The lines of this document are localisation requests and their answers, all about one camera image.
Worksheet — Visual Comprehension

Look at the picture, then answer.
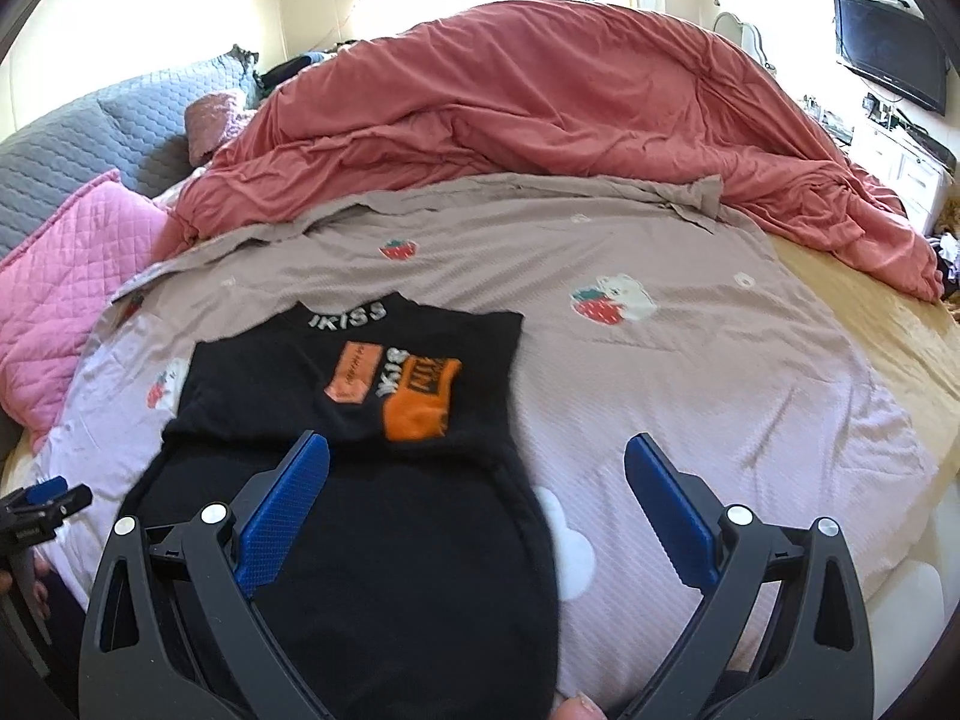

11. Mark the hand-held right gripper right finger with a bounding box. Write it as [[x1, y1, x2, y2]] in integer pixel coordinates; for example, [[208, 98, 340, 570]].
[[625, 433, 875, 720]]

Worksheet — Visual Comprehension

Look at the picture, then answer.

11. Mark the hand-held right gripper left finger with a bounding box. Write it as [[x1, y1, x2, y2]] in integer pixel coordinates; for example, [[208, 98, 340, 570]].
[[79, 431, 331, 720]]

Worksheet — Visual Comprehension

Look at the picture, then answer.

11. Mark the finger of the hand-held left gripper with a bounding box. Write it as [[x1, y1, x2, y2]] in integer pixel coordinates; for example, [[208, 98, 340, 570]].
[[0, 476, 67, 515], [30, 486, 93, 530]]

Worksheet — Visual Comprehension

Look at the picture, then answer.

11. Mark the black sweater with orange cuffs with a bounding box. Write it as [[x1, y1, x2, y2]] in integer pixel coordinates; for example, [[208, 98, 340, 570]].
[[120, 292, 563, 720]]

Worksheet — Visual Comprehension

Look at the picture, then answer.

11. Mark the dark clothes pile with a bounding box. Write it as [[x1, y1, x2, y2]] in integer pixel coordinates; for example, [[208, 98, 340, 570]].
[[255, 52, 353, 87]]

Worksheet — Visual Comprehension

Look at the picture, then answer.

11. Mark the person's left hand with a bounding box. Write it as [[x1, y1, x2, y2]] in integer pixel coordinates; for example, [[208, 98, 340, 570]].
[[30, 555, 53, 620]]

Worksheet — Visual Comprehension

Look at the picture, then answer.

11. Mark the person's right hand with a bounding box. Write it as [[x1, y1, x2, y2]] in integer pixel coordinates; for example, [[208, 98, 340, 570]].
[[555, 694, 612, 720]]

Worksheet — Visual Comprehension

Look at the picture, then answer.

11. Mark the mauve strawberry print bed sheet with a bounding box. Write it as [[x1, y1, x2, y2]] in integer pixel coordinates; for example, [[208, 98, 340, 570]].
[[34, 172, 942, 706]]

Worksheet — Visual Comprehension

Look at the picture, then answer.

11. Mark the pink quilted pillow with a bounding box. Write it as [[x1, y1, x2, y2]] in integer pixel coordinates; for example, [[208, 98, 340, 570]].
[[0, 169, 177, 455]]

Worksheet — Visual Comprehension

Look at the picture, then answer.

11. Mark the white mattress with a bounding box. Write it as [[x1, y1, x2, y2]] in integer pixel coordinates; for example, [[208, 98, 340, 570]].
[[847, 517, 953, 691]]

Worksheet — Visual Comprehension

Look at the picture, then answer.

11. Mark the yellow mattress cover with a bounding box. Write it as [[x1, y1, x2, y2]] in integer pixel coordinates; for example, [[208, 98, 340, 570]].
[[772, 236, 960, 541]]

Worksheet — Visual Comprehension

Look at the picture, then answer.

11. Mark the grey quilted pillow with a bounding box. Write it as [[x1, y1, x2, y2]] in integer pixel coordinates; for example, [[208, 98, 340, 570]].
[[0, 52, 263, 260]]

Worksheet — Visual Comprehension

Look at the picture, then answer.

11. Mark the mixed clutter pile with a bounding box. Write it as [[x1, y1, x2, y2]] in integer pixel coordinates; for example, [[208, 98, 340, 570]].
[[930, 195, 960, 301]]

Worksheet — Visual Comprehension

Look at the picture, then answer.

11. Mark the small mauve pillow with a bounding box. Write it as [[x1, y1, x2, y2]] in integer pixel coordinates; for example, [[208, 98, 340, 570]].
[[185, 88, 252, 166]]

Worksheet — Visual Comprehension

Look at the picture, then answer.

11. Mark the white cabinet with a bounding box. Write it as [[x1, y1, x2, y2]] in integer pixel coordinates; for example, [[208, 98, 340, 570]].
[[851, 116, 957, 233]]

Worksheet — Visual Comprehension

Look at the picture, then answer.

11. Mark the salmon red duvet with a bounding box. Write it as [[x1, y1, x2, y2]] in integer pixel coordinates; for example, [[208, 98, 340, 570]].
[[169, 0, 947, 305]]

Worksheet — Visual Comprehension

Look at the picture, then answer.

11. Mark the black set-top box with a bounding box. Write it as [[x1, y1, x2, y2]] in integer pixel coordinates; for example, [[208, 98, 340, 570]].
[[896, 131, 957, 164]]

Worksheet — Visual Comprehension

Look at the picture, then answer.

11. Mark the white curved chair back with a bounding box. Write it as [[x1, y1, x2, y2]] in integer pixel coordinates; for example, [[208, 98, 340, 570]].
[[711, 11, 781, 74]]

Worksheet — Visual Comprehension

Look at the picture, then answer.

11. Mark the black flat television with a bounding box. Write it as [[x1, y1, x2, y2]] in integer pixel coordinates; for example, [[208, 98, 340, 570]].
[[834, 0, 950, 117]]

